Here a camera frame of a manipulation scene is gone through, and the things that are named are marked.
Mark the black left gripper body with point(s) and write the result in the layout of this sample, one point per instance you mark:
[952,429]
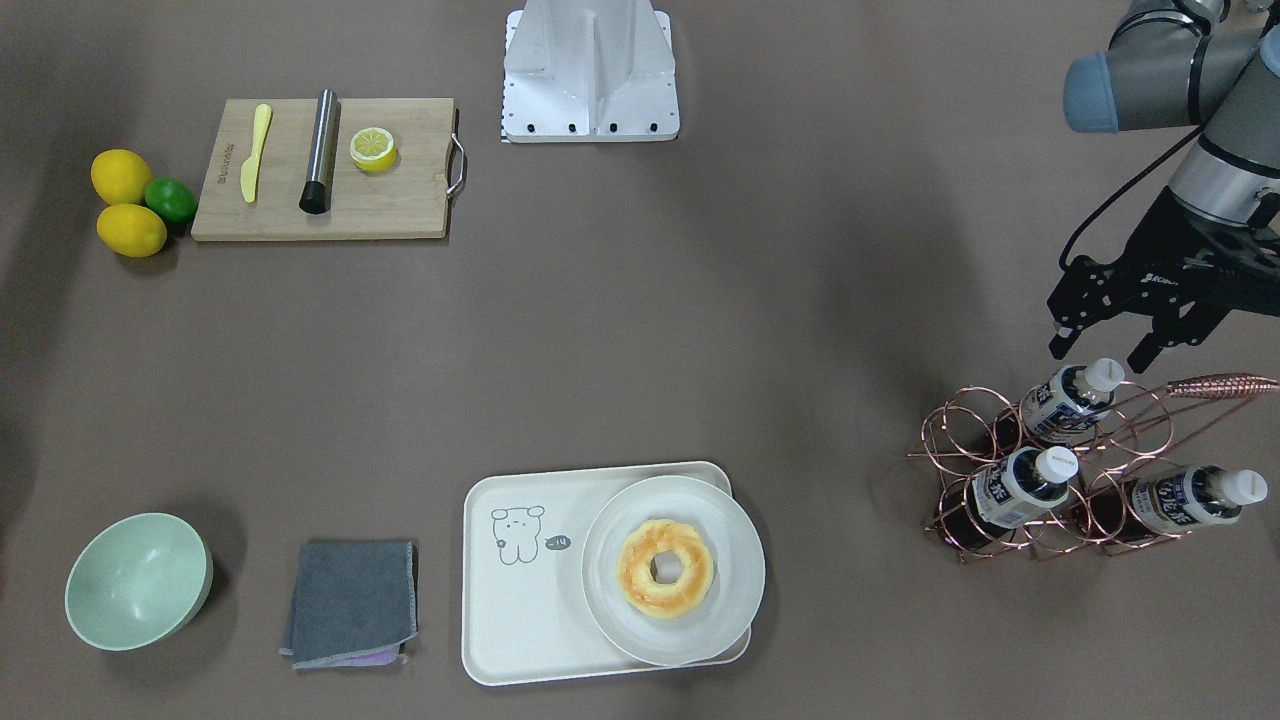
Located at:
[1172,243]

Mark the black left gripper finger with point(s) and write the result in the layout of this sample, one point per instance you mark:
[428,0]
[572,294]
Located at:
[1065,334]
[1148,349]

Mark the tea bottle white cap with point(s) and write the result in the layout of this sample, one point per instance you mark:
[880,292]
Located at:
[1071,401]

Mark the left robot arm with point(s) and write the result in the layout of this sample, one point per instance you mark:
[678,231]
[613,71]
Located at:
[1169,66]

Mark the tea bottle rear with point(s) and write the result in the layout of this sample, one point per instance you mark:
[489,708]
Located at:
[1150,509]

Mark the tea bottle front rack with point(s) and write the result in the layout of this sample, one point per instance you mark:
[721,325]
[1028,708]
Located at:
[1000,499]

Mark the cream rabbit print tray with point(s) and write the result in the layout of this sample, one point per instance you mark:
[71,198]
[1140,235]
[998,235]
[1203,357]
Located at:
[524,617]

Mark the white round plate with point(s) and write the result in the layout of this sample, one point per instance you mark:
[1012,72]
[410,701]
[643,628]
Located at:
[736,593]

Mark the bamboo cutting board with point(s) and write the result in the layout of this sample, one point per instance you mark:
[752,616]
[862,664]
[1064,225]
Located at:
[410,201]

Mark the half lemon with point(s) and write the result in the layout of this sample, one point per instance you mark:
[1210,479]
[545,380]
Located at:
[373,149]

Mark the folded grey cloth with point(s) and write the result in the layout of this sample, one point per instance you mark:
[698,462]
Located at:
[353,604]

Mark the steel muddler black tip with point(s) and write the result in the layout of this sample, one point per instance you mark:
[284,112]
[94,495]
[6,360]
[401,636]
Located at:
[316,195]

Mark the yellow plastic knife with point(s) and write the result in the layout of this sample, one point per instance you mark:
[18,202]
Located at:
[250,168]

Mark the green lime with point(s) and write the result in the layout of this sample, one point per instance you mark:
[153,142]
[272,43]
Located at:
[171,200]

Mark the yellow lemon lower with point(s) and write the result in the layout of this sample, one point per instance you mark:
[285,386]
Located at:
[132,230]

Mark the yellow lemon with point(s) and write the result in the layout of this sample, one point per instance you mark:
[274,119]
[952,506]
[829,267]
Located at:
[120,176]
[132,230]

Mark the mint green bowl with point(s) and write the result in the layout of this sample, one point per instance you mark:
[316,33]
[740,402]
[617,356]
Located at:
[138,582]

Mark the yellow lemon upper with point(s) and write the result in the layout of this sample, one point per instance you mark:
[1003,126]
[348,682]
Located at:
[120,176]

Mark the copper wire bottle rack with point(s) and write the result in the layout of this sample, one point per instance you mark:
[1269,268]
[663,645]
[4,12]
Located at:
[977,427]

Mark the glazed ring donut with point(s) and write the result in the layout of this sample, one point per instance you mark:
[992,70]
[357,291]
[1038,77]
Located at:
[664,569]

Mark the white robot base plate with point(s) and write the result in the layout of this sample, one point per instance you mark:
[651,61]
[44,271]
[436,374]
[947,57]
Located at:
[589,72]

